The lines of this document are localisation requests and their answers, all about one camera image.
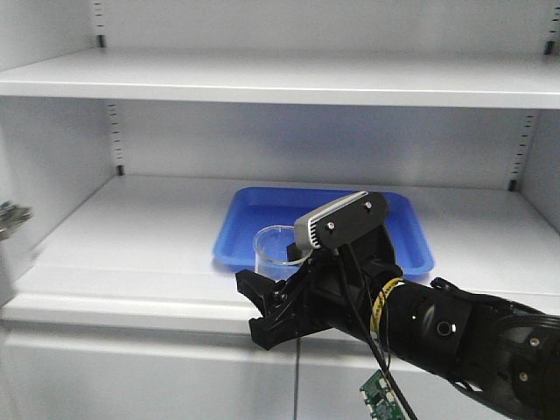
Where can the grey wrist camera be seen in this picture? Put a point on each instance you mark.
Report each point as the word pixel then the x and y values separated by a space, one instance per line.
pixel 341 221

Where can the clear glass beaker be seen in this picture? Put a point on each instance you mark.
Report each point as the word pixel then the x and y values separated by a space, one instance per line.
pixel 276 255

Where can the blue plastic tray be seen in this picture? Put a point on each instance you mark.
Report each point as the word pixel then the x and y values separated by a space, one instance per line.
pixel 255 208

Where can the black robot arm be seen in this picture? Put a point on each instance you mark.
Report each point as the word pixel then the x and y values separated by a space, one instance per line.
pixel 498 352

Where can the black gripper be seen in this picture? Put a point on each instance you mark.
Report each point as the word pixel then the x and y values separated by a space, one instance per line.
pixel 336 290

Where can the green circuit board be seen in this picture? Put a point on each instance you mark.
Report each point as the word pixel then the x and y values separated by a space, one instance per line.
pixel 380 399

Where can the upper grey cabinet shelf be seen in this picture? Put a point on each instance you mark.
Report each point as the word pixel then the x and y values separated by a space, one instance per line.
pixel 502 81

